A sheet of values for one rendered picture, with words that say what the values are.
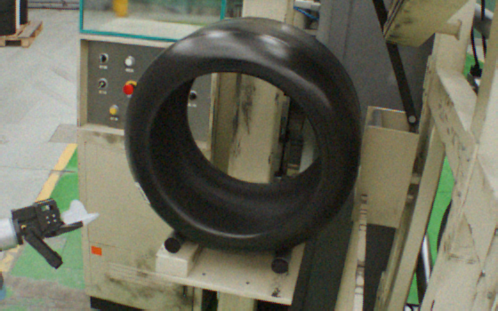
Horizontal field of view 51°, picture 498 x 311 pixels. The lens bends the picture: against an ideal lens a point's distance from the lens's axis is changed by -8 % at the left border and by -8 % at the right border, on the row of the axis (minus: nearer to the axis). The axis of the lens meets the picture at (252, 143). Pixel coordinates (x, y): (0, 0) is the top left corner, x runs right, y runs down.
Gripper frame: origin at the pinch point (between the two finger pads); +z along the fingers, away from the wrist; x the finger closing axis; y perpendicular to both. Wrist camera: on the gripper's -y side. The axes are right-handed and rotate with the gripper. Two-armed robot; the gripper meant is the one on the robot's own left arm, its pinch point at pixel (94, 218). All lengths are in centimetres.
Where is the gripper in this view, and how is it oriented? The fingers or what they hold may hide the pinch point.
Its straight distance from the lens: 139.7
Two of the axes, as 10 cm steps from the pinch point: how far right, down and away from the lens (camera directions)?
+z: 8.7, -2.3, 4.4
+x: -4.6, -0.4, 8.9
